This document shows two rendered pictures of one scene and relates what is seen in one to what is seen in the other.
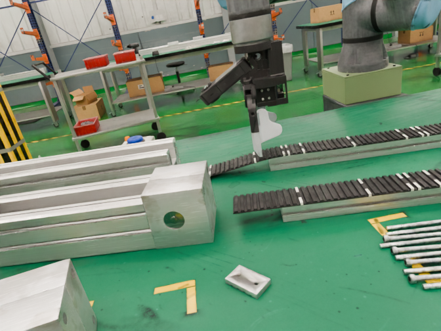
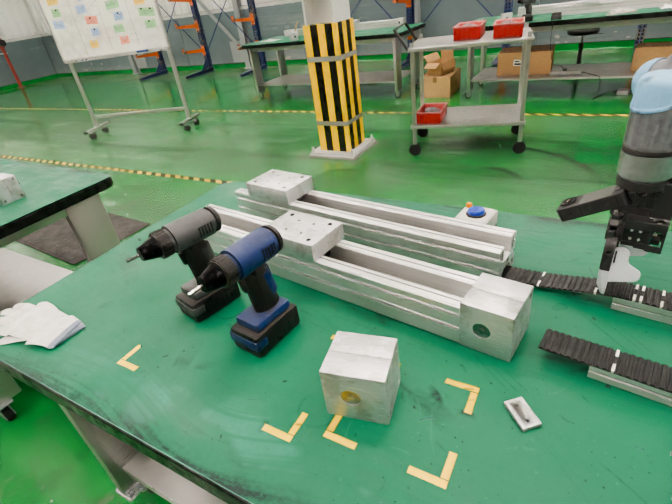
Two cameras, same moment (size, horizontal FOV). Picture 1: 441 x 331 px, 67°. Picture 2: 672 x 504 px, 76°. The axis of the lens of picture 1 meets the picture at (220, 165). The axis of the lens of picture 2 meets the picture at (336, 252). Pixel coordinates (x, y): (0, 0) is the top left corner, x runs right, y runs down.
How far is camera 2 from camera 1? 31 cm
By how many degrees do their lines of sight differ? 32
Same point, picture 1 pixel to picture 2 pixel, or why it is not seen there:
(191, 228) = (493, 343)
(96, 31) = not seen: outside the picture
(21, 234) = (363, 287)
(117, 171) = (448, 250)
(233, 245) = (525, 375)
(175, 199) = (488, 318)
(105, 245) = (420, 322)
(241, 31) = (630, 167)
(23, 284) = (367, 345)
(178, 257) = (473, 361)
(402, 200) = not seen: outside the picture
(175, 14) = not seen: outside the picture
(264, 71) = (644, 210)
